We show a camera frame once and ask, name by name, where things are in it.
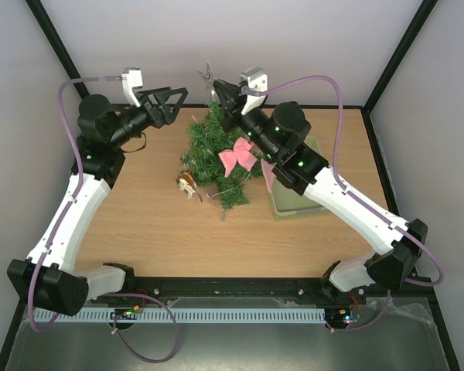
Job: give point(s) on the pink paper ornament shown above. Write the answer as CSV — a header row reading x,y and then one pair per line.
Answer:
x,y
240,154

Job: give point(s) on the green plastic basket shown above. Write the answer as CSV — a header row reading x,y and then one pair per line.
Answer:
x,y
288,205

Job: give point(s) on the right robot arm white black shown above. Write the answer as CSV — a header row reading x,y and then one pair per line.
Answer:
x,y
287,159

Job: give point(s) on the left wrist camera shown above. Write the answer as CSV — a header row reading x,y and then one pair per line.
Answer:
x,y
131,79

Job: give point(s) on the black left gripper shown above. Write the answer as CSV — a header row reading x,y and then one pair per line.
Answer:
x,y
165,117

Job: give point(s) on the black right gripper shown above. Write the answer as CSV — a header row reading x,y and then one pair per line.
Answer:
x,y
234,110

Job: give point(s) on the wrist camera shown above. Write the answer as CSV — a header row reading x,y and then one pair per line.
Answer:
x,y
254,82
131,79

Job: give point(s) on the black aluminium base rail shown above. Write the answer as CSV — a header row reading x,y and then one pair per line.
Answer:
x,y
303,291

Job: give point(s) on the light blue cable duct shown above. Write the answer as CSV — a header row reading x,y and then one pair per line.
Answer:
x,y
200,316

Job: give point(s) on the wooden ornament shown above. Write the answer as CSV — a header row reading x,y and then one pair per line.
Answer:
x,y
187,184

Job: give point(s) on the small green christmas tree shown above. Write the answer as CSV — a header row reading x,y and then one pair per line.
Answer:
x,y
216,158

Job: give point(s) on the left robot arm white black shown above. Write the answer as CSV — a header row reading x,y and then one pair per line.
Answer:
x,y
45,279

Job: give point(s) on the pink triangular paper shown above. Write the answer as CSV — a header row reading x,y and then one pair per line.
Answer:
x,y
269,176

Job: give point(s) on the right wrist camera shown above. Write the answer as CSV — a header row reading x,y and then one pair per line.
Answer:
x,y
254,82

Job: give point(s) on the black enclosure frame post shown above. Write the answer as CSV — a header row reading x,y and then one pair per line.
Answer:
x,y
54,39

